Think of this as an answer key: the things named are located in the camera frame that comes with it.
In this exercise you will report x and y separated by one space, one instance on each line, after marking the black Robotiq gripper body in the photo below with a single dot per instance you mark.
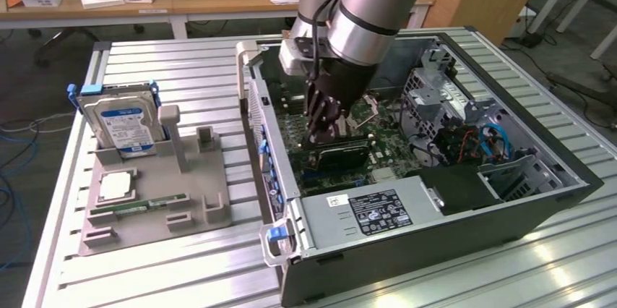
347 80

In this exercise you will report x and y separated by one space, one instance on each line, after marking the metal socket cover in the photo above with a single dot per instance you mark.
367 116

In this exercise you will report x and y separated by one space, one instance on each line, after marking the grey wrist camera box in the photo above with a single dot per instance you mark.
294 58

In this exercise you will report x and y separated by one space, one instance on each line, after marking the grey parts rack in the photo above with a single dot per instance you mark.
154 228

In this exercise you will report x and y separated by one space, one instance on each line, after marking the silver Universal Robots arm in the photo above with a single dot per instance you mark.
376 8

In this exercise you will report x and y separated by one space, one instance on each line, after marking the silver chipset heatsink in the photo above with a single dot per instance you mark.
384 175

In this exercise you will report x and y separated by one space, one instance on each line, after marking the grey power supply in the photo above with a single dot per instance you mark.
347 221

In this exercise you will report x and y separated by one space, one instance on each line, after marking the green motherboard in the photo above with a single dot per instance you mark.
391 152

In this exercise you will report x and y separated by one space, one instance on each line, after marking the hard disk with blue carrier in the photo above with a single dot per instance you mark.
123 123

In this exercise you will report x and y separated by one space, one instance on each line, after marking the silver CPU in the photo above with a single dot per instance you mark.
118 187

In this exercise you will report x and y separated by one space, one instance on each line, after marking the black graphics card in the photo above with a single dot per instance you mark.
343 158

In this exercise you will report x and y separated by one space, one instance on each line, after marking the metal drive cage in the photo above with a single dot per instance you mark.
424 102

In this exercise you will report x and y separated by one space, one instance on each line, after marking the black open PC case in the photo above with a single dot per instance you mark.
433 257

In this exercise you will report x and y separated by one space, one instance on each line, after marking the green RAM stick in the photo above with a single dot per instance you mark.
140 204

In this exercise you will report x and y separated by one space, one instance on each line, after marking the black power adapter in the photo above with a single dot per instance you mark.
532 40

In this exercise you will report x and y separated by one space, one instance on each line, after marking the small blue card latch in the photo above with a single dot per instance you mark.
263 147

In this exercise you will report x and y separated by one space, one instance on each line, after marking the metal disk bay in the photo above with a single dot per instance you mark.
511 178

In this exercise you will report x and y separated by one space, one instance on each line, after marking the white table frame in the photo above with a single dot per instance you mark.
604 45

